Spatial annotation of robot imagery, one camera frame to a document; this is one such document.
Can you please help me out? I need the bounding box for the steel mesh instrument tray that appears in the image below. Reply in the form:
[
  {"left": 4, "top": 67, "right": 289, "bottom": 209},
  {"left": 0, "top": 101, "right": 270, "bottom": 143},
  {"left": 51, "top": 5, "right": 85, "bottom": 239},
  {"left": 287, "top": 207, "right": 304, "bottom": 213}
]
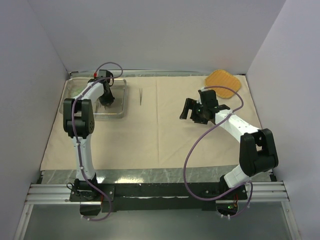
[{"left": 59, "top": 77, "right": 129, "bottom": 121}]

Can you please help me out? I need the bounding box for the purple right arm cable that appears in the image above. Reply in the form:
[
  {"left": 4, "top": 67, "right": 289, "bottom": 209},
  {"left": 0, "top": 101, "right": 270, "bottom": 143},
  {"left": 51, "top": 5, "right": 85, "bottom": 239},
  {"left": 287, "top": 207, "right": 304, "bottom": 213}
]
[{"left": 183, "top": 86, "right": 254, "bottom": 218}]

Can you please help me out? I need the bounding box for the orange woven bamboo tray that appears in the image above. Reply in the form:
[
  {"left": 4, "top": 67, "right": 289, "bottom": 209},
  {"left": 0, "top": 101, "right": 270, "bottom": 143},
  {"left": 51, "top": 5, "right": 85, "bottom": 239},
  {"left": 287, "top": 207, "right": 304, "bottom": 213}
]
[{"left": 204, "top": 69, "right": 242, "bottom": 99}]

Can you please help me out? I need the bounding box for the gauze packet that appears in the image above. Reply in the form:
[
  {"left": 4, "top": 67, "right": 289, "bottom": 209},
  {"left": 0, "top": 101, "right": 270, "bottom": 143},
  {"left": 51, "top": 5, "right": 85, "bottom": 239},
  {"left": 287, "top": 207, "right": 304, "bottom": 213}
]
[{"left": 69, "top": 87, "right": 84, "bottom": 98}]

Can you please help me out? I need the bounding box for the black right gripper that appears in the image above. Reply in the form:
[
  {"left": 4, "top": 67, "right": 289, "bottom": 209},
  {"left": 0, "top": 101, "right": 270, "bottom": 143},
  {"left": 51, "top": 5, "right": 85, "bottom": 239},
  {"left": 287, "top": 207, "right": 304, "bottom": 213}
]
[{"left": 179, "top": 98, "right": 208, "bottom": 125}]

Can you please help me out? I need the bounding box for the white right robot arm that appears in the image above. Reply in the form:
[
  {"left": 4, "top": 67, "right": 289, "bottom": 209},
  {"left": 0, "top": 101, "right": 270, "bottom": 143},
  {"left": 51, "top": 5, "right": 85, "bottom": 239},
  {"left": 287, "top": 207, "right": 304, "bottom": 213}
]
[{"left": 179, "top": 88, "right": 279, "bottom": 199}]

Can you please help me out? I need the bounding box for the aluminium front frame rail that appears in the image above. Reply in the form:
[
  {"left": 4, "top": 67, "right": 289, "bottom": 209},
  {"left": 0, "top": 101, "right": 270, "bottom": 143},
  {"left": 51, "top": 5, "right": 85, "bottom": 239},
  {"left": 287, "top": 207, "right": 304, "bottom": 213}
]
[{"left": 24, "top": 184, "right": 100, "bottom": 205}]

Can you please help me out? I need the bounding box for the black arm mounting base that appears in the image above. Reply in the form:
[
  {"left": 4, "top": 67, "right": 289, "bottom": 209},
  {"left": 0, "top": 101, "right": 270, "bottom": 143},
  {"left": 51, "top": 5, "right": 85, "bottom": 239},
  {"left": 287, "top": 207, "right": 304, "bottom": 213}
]
[{"left": 69, "top": 182, "right": 248, "bottom": 217}]

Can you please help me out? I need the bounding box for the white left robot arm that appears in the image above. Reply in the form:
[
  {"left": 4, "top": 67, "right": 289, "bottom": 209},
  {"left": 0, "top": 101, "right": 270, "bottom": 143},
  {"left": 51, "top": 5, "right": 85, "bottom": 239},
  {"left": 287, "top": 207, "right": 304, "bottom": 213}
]
[{"left": 63, "top": 70, "right": 115, "bottom": 201}]

